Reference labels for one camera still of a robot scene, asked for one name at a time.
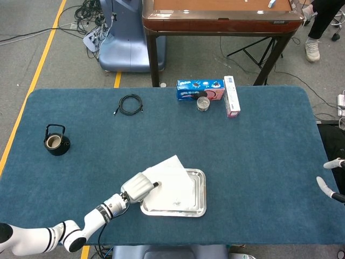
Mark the silver metal tray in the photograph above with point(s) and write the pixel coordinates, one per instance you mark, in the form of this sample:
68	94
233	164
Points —
200	189

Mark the white paper napkin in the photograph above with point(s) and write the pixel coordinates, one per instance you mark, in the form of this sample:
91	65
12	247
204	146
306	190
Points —
172	186

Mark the blue felt table cloth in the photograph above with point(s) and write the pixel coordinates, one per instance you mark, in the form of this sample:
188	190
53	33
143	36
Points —
256	162

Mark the pink and white carton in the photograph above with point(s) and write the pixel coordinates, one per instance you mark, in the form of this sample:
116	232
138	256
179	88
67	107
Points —
232	94

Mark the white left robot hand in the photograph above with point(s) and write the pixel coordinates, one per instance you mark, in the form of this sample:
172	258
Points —
136	187

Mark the black teapot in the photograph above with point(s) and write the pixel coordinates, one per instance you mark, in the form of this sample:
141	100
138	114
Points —
60	149

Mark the white power strip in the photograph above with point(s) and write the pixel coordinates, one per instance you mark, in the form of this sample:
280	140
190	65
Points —
341	103
93	39

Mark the grey blue robot torso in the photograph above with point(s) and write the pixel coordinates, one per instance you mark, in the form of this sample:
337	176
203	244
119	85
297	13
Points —
169	253

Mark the small clear plastic jar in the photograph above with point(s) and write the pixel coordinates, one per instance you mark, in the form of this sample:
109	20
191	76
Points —
203	103

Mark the blue oreo cookie box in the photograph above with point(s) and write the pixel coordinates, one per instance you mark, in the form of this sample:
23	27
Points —
188	89

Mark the office chair wheel base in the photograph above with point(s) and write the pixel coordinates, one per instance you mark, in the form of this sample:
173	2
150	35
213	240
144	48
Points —
335	36

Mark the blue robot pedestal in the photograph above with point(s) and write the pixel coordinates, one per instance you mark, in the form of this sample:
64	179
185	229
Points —
126	48

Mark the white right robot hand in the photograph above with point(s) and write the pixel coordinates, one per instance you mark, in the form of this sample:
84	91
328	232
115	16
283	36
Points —
324	187

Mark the person's leg and shoe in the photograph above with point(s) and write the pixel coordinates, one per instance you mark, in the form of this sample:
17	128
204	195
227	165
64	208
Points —
319	21

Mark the brown mahjong table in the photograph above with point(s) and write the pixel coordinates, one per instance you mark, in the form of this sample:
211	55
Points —
215	24

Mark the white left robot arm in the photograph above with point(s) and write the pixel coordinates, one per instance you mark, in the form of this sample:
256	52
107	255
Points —
94	215

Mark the single blue mahjong tile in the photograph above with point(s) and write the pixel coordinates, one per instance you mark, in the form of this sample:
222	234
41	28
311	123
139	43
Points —
271	3

